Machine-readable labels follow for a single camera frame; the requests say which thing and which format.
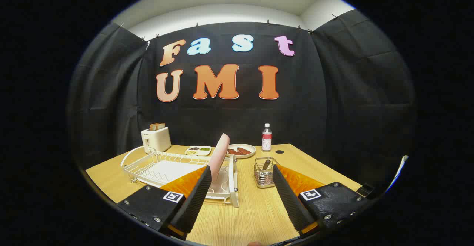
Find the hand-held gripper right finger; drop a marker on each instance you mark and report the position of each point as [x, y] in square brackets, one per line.
[290, 201]

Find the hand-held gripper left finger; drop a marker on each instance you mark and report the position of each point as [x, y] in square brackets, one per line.
[192, 201]

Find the brown wooden spoon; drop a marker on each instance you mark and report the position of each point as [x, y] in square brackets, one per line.
[266, 164]

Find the pink plate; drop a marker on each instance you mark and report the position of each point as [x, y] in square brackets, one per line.
[219, 153]

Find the white plate with meat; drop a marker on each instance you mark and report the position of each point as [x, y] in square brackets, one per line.
[240, 151]

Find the white divided condiment tray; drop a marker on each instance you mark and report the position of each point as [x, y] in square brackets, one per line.
[198, 150]

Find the clear bottle with red label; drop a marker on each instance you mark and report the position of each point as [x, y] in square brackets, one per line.
[266, 138]

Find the white toaster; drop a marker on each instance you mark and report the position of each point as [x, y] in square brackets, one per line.
[157, 140]

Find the black table clamp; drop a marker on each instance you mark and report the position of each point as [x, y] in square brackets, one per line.
[364, 190]

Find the black backdrop cloth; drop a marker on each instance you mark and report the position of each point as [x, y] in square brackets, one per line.
[333, 101]

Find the white sheet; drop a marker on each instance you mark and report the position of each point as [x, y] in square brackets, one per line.
[398, 172]

